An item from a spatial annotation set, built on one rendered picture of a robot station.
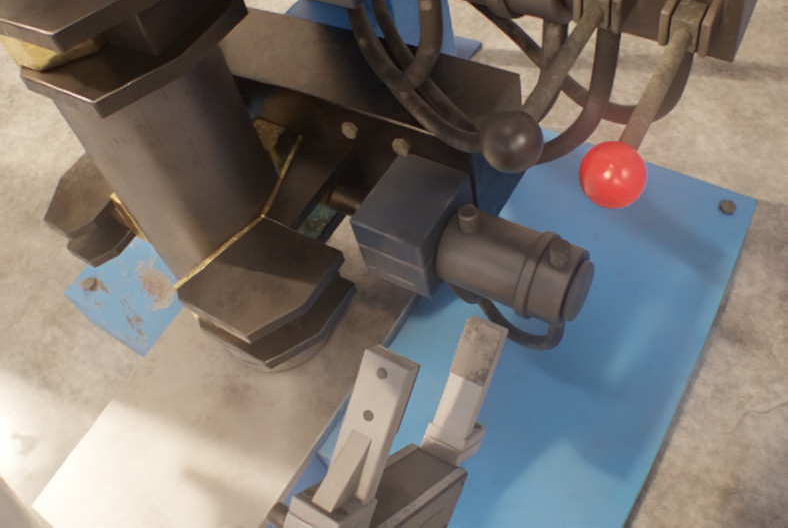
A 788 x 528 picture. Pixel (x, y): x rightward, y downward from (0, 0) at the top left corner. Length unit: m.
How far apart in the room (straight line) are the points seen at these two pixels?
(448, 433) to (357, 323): 0.84
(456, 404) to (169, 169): 0.53
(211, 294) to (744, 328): 1.00
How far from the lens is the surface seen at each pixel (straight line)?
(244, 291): 0.96
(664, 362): 1.30
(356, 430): 0.38
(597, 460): 1.22
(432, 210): 0.93
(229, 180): 0.96
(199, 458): 1.31
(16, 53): 0.73
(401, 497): 0.46
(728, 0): 0.51
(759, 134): 1.84
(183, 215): 0.97
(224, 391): 1.35
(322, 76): 1.07
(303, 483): 1.32
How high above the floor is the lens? 1.27
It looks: 52 degrees down
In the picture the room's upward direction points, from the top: 17 degrees counter-clockwise
